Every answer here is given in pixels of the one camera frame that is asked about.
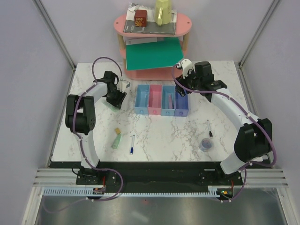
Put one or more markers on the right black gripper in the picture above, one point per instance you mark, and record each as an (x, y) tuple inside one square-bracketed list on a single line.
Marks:
[(183, 81)]

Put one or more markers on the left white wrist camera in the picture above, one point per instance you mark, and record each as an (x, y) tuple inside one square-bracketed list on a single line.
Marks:
[(123, 85)]

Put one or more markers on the pink highlighter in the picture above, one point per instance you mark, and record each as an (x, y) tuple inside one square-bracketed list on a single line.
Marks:
[(170, 102)]

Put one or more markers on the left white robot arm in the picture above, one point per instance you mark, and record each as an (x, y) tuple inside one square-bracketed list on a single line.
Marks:
[(80, 115)]

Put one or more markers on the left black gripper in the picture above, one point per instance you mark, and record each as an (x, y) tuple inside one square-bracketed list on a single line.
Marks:
[(118, 102)]

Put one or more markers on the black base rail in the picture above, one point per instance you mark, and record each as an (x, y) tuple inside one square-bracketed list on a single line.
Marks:
[(150, 176)]

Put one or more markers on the sky blue drawer bin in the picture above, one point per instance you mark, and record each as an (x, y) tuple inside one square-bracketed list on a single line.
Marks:
[(166, 90)]

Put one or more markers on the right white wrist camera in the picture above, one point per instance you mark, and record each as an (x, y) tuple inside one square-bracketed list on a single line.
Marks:
[(186, 66)]

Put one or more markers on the green highlighter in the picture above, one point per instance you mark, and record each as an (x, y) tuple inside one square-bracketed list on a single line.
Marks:
[(116, 141), (113, 108)]

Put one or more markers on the green folder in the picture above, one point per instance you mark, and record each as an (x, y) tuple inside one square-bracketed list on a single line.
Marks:
[(161, 54)]

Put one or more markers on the yellow eraser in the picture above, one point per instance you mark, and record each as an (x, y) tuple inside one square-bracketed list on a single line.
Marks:
[(117, 130)]

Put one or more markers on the purple drawer bin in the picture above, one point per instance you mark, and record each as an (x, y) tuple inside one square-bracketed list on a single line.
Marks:
[(181, 105)]

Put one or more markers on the clear cup of pins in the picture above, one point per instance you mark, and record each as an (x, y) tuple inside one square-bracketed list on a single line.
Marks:
[(206, 144)]

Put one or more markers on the red-brown cube box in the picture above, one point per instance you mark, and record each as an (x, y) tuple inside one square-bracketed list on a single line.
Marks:
[(140, 18)]

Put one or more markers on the blue cap pen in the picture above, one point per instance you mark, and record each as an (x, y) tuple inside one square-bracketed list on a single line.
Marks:
[(132, 145)]

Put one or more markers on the black cap pen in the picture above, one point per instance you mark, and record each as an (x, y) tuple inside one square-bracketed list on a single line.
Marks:
[(209, 129)]

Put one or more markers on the pink two-tier shelf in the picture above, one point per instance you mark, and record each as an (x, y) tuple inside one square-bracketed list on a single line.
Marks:
[(183, 27)]

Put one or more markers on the light blue cable duct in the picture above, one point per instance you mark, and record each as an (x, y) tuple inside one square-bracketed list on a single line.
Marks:
[(98, 192)]

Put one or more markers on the light blue drawer bin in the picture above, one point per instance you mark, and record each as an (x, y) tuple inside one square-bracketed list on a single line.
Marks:
[(142, 99)]

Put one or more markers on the grey setup manual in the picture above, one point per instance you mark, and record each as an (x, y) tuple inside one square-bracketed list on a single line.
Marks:
[(151, 27)]

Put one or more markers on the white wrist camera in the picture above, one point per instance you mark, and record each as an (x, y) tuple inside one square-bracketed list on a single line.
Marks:
[(123, 85), (186, 66)]

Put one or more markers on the spiral notebook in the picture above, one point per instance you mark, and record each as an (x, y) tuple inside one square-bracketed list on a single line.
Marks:
[(133, 7)]

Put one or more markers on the yellow plastic pitcher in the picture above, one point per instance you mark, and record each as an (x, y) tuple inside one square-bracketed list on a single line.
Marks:
[(163, 12)]

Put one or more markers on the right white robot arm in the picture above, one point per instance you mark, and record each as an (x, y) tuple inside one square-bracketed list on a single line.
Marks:
[(254, 138)]

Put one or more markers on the pink drawer bin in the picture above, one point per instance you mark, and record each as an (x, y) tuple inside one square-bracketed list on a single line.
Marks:
[(155, 100)]

